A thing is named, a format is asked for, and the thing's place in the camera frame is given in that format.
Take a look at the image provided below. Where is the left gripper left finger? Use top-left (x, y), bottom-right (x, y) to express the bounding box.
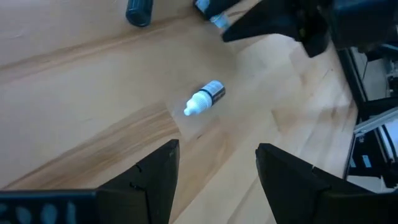
top-left (95, 139), bottom-right (181, 224)

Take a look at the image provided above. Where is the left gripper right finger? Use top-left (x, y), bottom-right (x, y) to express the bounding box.
top-left (255, 142), bottom-right (331, 224)

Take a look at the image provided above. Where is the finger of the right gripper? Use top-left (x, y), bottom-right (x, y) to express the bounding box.
top-left (217, 0), bottom-right (249, 16)
top-left (221, 0), bottom-right (332, 58)

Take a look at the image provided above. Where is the black cylindrical object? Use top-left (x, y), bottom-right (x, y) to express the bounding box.
top-left (125, 0), bottom-right (154, 28)

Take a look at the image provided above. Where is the black aluminium table frame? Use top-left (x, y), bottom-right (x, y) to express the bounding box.
top-left (337, 46), bottom-right (398, 190)

